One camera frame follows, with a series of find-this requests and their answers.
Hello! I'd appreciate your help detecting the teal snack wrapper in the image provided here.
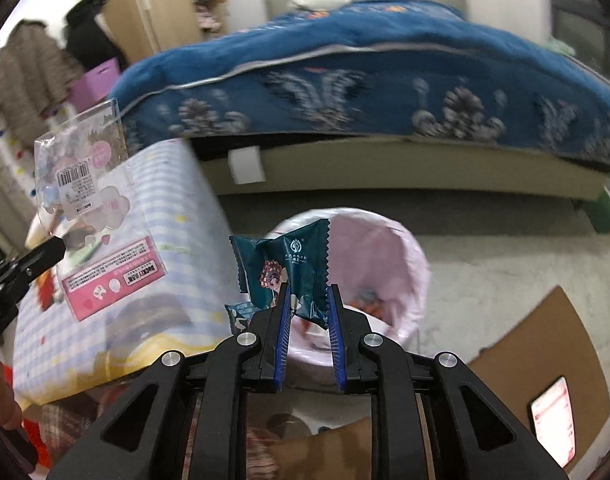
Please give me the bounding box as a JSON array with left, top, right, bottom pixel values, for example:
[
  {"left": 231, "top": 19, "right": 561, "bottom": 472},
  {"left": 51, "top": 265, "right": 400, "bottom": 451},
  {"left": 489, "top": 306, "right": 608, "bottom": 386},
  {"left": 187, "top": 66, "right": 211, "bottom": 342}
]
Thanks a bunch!
[{"left": 226, "top": 219, "right": 330, "bottom": 335}]

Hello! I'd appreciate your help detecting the clear pink sticker package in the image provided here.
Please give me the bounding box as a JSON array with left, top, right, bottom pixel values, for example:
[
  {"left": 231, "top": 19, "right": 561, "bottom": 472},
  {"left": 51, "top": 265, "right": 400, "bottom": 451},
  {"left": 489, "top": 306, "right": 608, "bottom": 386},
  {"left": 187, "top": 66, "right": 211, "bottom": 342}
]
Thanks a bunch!
[{"left": 34, "top": 100, "right": 167, "bottom": 322}]

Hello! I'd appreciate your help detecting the pink lined trash bin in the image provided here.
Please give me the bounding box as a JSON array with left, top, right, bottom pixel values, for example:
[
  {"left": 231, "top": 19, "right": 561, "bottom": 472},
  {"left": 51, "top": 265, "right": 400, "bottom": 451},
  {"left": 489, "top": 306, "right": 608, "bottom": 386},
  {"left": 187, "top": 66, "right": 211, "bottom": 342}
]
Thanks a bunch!
[{"left": 267, "top": 207, "right": 431, "bottom": 391}]

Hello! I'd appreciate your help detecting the white polka dot cabinet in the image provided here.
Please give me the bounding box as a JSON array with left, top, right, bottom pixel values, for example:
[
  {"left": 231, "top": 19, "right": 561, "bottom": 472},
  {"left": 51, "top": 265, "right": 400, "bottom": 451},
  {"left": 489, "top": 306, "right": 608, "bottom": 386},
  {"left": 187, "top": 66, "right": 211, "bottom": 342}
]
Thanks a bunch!
[{"left": 0, "top": 116, "right": 36, "bottom": 222}]

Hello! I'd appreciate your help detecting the checkered blue tablecloth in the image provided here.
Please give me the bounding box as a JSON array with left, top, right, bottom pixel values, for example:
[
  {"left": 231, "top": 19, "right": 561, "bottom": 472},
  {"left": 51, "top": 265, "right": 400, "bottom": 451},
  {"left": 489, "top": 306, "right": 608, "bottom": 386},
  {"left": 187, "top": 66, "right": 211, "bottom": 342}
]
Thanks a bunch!
[{"left": 12, "top": 140, "right": 240, "bottom": 408}]

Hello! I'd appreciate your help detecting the white tag on bed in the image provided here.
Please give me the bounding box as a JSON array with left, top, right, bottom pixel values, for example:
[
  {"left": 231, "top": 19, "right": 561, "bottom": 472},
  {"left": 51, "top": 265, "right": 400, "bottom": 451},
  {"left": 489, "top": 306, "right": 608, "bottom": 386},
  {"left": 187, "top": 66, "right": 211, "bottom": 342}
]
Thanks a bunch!
[{"left": 228, "top": 146, "right": 266, "bottom": 185}]

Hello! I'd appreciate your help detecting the brown quilted jacket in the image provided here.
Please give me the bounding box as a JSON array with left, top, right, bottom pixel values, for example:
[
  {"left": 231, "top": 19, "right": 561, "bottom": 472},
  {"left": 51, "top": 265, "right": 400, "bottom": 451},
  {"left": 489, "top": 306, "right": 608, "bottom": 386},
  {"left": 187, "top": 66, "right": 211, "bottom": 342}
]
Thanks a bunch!
[{"left": 0, "top": 20, "right": 84, "bottom": 148}]

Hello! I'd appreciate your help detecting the purple storage box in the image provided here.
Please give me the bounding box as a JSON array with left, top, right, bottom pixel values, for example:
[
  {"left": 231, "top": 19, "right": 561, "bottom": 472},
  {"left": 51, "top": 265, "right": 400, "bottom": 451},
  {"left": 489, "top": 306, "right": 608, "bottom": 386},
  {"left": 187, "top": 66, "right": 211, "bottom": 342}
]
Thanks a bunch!
[{"left": 68, "top": 58, "right": 120, "bottom": 112}]

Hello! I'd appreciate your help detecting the brown cardboard sheet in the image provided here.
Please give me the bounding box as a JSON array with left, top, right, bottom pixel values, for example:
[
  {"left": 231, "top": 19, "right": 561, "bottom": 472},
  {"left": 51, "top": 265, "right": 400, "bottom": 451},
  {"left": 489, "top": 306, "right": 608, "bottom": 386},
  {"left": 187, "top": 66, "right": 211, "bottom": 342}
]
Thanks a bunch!
[{"left": 269, "top": 288, "right": 610, "bottom": 479}]

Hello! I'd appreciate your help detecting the lit smartphone screen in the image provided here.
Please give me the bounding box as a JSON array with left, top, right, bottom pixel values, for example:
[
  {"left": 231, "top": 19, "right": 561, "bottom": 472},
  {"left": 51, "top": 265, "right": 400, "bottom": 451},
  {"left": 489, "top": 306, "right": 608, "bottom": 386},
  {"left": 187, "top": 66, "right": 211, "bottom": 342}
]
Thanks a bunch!
[{"left": 529, "top": 376, "right": 576, "bottom": 468}]

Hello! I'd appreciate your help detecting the black jacket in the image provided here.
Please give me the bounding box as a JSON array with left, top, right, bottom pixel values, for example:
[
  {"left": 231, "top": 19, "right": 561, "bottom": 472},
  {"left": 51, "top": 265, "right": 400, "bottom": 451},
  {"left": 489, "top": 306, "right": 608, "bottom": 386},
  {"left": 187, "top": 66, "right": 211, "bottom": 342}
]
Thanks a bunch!
[{"left": 64, "top": 0, "right": 129, "bottom": 72}]

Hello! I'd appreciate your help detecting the blue floral blanket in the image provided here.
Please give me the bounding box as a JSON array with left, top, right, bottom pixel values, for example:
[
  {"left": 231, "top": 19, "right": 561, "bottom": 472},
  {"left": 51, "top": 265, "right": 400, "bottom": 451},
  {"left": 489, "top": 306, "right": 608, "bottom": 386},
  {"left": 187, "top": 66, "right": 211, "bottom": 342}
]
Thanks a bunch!
[{"left": 112, "top": 0, "right": 610, "bottom": 168}]

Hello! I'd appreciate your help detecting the wooden wardrobe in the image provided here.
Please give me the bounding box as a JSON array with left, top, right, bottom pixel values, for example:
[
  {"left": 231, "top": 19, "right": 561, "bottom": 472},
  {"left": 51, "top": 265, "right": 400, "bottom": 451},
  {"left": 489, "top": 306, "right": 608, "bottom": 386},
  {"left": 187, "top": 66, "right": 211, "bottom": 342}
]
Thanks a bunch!
[{"left": 102, "top": 0, "right": 204, "bottom": 64}]

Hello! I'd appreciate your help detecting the grey upholstered bed frame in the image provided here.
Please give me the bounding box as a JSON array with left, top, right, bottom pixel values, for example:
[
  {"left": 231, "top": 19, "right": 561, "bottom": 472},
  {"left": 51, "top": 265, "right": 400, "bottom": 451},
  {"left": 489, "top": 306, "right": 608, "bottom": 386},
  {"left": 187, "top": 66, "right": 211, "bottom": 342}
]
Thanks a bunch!
[{"left": 199, "top": 0, "right": 610, "bottom": 202}]

